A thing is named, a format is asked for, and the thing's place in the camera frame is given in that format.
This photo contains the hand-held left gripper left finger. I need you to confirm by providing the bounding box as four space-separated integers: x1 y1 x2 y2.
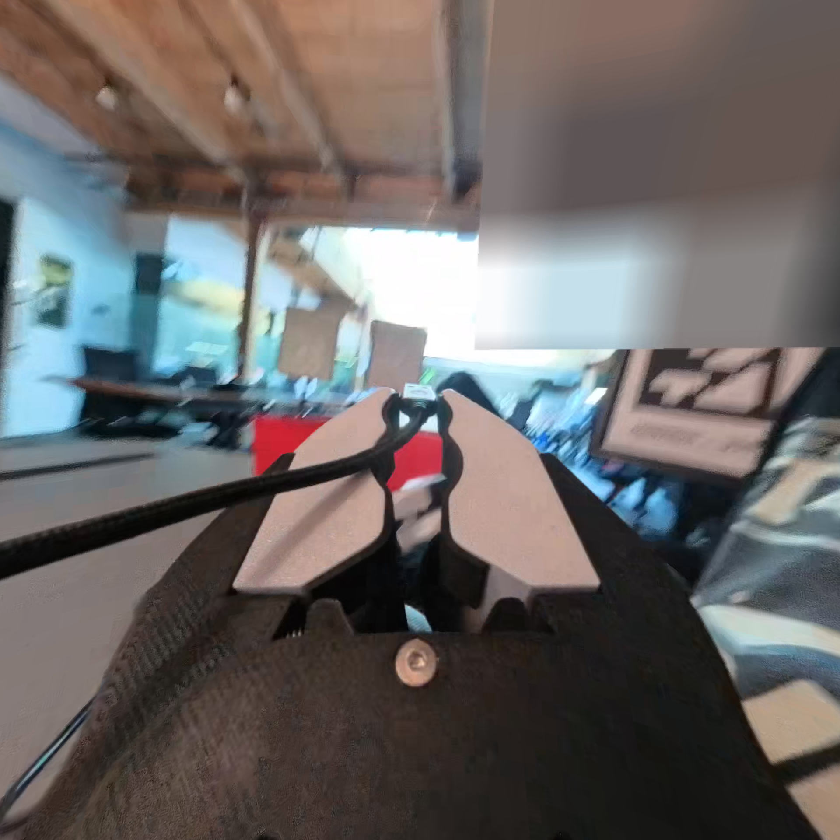
231 387 400 597

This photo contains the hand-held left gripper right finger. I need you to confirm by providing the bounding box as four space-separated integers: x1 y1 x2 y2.
437 388 602 599

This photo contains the red plastic bin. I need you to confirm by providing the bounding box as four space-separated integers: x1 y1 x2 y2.
252 413 444 493

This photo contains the black braided usb cable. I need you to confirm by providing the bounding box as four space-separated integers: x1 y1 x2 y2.
0 382 437 815

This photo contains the whiteboard sign black heading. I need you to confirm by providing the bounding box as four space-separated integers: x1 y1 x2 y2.
277 307 343 382

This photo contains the whiteboard sign green heading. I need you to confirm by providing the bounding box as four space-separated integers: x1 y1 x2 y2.
366 320 427 389

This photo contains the wooden top office desk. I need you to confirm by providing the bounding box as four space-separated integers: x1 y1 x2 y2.
69 376 263 411

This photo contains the wooden support pillar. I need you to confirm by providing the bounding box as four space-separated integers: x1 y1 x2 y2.
238 217 271 375

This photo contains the glass office partition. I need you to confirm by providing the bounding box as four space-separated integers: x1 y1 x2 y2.
134 252 250 375

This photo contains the black mesh office chair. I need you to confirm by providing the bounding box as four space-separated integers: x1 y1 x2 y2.
82 346 140 421

